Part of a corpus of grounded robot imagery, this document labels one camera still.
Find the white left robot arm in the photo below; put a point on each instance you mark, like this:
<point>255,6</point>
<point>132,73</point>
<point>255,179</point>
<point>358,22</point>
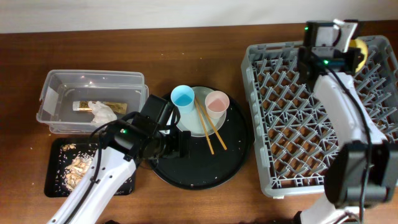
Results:
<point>122,147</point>

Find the wooden chopstick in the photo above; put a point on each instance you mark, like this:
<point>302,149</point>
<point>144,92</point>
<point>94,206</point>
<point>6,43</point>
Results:
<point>203,112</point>
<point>197,106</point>

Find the black rectangular tray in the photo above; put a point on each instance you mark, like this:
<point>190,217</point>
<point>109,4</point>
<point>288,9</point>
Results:
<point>54,182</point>

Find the pink cup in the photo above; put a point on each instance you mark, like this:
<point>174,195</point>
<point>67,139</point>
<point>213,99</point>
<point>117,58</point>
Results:
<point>216,103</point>

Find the round black tray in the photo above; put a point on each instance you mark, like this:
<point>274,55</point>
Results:
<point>198,169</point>

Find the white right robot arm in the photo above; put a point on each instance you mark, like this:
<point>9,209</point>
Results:
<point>364,173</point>

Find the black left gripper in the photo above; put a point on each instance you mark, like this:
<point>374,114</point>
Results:
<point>177,150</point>

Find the blue cup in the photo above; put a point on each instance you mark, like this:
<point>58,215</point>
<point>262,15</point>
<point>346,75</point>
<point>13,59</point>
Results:
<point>182,97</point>

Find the grey plate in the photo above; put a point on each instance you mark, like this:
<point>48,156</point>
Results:
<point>191,121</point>

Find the yellow bowl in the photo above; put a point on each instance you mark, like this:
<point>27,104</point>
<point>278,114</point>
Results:
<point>360,44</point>

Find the grey dishwasher rack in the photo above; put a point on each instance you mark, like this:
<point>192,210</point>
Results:
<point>294,141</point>

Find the white napkin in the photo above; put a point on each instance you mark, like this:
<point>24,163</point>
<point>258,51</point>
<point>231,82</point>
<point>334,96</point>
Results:
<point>102,113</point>

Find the right wooden chopstick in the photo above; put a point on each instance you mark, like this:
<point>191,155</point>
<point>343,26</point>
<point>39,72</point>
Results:
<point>203,112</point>

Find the gold chopstick wrapper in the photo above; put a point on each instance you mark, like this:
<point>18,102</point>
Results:
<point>120,108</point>

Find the left wooden chopstick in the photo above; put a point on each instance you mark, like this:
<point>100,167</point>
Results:
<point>197,106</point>

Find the food leftovers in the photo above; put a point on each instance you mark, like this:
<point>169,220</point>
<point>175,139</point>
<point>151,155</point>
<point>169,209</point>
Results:
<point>76,169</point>

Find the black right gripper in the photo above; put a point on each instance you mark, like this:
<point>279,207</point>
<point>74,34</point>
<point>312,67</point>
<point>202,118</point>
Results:
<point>356,56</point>

